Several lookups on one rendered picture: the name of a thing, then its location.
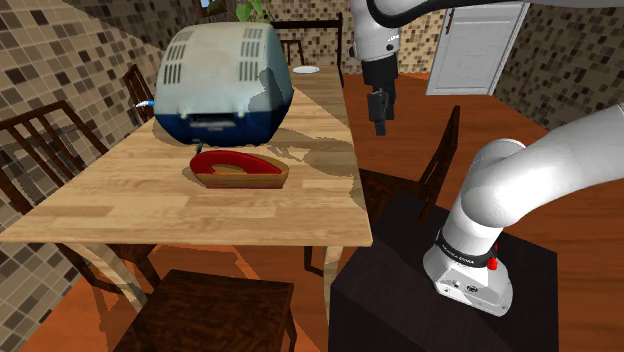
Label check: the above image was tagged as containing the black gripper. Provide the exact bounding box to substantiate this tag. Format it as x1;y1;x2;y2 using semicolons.
361;53;399;137

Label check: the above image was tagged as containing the white door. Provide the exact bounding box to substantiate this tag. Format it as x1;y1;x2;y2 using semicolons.
425;2;530;97

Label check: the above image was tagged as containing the red and wood boat dish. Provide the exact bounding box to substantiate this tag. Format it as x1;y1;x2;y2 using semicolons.
188;149;290;190

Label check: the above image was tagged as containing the green plant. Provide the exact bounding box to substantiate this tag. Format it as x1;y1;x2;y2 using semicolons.
235;0;275;25

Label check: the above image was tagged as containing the white and blue pet carrier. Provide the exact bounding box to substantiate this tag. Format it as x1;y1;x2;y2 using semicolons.
153;21;295;147

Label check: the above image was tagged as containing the dark robot stand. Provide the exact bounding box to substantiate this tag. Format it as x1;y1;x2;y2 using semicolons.
328;192;560;352

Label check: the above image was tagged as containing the wooden dining table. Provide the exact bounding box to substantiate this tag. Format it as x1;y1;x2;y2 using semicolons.
0;64;375;313

